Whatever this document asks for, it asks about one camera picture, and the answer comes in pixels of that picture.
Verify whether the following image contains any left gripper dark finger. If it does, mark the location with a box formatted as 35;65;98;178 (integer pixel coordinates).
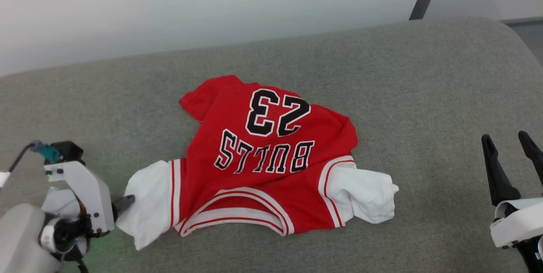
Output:
112;195;136;220

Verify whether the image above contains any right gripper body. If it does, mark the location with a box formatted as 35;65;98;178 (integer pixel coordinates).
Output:
494;197;543;223

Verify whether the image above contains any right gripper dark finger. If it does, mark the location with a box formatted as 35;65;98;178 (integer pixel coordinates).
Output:
481;134;522;206
518;131;543;187

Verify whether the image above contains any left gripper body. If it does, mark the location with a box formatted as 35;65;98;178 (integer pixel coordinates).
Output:
39;188;92;262

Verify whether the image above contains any red and white basketball jersey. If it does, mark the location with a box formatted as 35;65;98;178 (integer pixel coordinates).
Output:
115;75;400;251

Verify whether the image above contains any dark skirting board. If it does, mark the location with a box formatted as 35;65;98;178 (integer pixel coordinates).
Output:
501;17;543;26

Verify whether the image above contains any teal cable connector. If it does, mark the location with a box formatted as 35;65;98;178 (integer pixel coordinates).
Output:
30;140;62;164

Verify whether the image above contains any thin black cable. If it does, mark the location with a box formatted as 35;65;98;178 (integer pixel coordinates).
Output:
8;143;35;175

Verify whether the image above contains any dark metal bracket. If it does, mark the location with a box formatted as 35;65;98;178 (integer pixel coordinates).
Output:
409;0;435;21

